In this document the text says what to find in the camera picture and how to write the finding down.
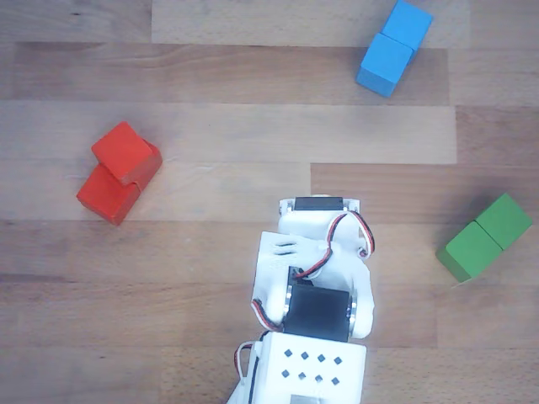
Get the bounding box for small red cube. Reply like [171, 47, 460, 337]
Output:
[90, 120, 153, 187]

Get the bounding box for long red block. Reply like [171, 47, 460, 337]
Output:
[76, 141, 163, 227]

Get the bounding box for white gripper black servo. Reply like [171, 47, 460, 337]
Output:
[277, 194, 362, 237]

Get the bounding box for long green block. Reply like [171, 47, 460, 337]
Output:
[435, 193, 534, 284]

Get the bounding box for red black servo wire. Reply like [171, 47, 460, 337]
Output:
[232, 297, 273, 391]
[293, 209, 376, 281]

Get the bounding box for long blue block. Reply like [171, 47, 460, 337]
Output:
[355, 0, 435, 98]

